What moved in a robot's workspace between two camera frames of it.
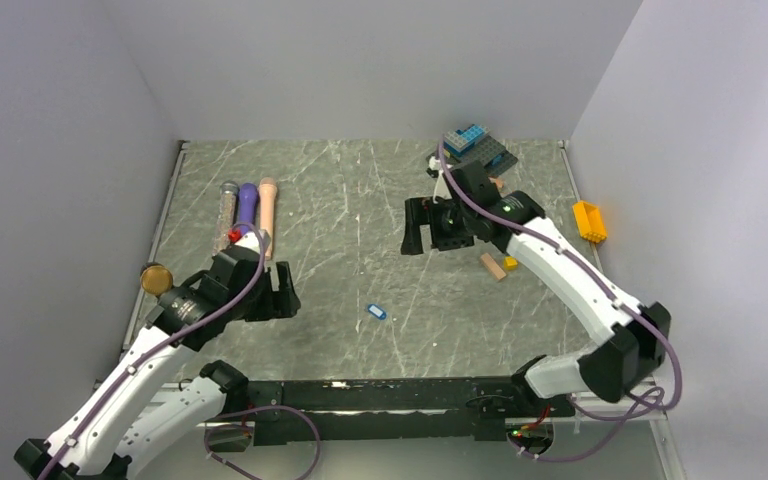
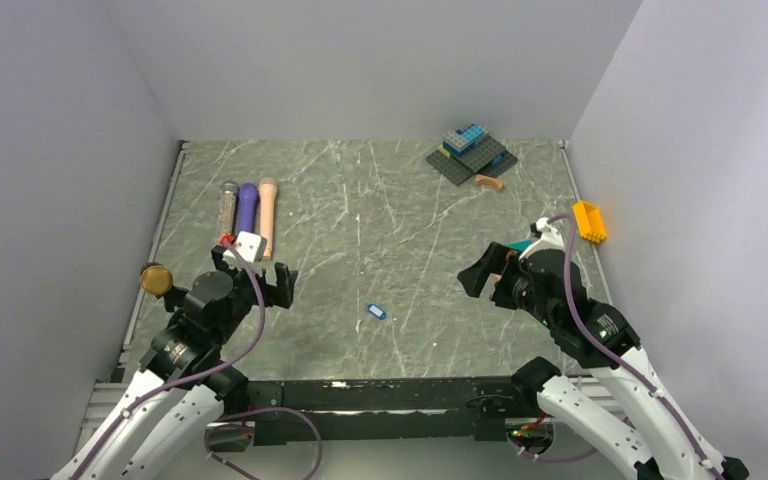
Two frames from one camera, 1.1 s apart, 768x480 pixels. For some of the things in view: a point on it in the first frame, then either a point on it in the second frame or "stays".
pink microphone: [267, 210] stays
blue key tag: [376, 311] stays
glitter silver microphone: [229, 190] stays
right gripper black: [422, 211] to [496, 259]
